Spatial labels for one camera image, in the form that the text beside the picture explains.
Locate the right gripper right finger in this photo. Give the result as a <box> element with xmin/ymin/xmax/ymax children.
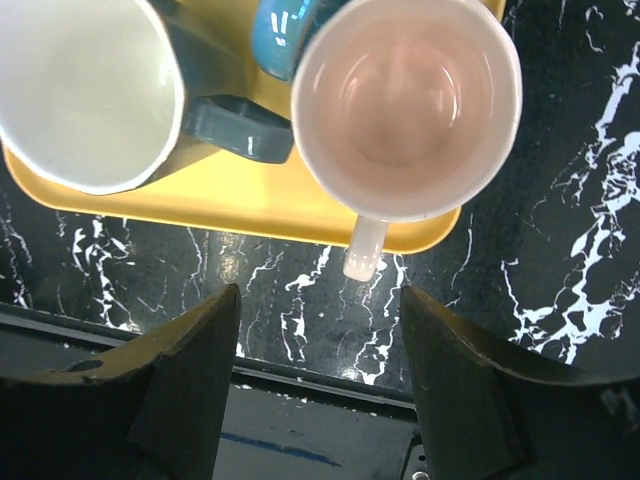
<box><xmin>400</xmin><ymin>286</ymin><xmax>639</xmax><ymax>479</ymax></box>

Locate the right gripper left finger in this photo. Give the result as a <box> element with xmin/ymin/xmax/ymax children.
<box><xmin>1</xmin><ymin>284</ymin><xmax>241</xmax><ymax>479</ymax></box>

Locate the orange plastic tray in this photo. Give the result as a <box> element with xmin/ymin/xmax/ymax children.
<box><xmin>2</xmin><ymin>0</ymin><xmax>507</xmax><ymax>256</ymax></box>

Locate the orange interior blue mug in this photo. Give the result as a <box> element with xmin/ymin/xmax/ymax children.
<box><xmin>251</xmin><ymin>0</ymin><xmax>338</xmax><ymax>83</ymax></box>

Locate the pink mug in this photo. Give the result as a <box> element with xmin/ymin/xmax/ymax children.
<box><xmin>291</xmin><ymin>1</ymin><xmax>523</xmax><ymax>282</ymax></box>

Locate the white interior grey mug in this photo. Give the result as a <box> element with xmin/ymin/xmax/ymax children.
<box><xmin>0</xmin><ymin>0</ymin><xmax>295</xmax><ymax>197</ymax></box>

